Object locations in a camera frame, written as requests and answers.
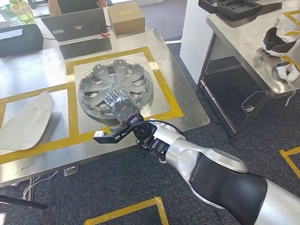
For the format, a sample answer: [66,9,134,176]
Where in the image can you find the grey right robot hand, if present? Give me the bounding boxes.
[103,89,141,125]

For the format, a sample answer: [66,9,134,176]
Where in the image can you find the grey plastic wheel hubcap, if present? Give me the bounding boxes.
[78,59,155,122]

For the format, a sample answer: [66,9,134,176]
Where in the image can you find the yellow workbench tape outline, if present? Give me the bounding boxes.
[0,46,184,165]

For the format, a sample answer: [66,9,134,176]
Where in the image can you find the stainless steel workbench table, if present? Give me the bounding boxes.
[0,29,210,210]

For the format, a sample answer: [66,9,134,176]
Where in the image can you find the white curved plastic part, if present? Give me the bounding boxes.
[0,90,55,151]

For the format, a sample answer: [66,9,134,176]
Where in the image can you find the brown cardboard box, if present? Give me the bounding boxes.
[107,1,145,38]

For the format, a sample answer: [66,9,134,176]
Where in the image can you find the metal floor socket plate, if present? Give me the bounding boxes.
[63,165,80,178]

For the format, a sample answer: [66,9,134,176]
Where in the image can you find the yellow floor tape square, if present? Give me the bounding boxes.
[84,196,169,225]
[279,146,300,180]

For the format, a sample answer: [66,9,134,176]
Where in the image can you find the dark grey laptop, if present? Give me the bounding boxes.
[41,7,109,43]

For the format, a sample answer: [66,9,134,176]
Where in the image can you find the tall white panel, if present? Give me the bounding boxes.
[179,0,213,84]

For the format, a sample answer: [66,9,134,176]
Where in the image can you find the black rectangular case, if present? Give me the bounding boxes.
[0,23,44,59]

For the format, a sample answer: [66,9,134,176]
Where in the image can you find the black foam tray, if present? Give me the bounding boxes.
[198,0,283,21]

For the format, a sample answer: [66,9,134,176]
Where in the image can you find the green drink bottle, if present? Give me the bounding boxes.
[0,4,18,27]

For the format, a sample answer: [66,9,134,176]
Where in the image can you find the white black VR headset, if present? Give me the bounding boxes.
[261,18,297,58]

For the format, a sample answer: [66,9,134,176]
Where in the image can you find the white floor cable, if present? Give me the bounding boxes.
[22,171,59,201]
[241,90,265,113]

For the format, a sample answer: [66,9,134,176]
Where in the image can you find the white controller cord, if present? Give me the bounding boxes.
[284,79,296,107]

